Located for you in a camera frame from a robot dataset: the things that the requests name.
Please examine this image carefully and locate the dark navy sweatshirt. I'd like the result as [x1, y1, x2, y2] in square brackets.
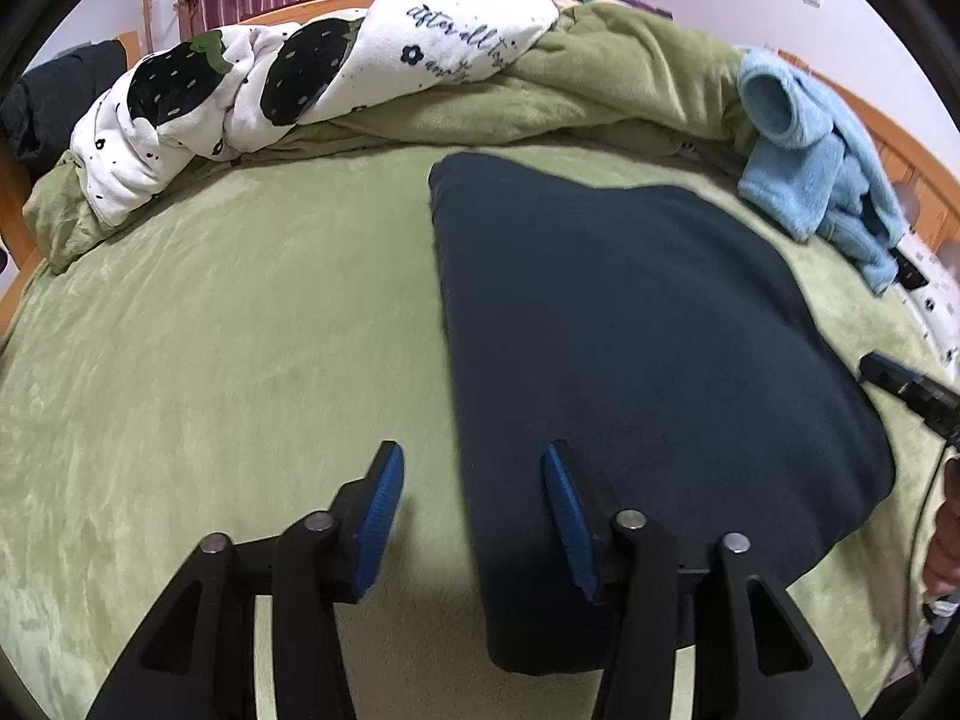
[430, 153, 895, 676]

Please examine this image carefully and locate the person's right hand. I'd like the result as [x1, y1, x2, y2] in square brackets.
[923, 458, 960, 598]

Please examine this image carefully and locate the green bed sheet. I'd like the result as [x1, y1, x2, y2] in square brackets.
[0, 141, 955, 720]

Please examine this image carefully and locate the light blue fleece garment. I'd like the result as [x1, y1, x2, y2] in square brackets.
[737, 49, 908, 294]

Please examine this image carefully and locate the green fleece blanket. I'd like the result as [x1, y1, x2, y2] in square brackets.
[23, 2, 757, 270]

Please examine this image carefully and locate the white strawberry print duvet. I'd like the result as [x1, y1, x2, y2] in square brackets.
[70, 0, 558, 227]

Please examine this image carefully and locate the black jacket on bedframe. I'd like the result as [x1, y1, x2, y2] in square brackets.
[2, 39, 127, 182]

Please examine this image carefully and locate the wooden coat rack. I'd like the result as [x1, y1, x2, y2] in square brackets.
[142, 0, 194, 54]

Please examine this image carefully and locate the wooden bed frame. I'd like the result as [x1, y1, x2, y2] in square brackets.
[0, 0, 960, 332]

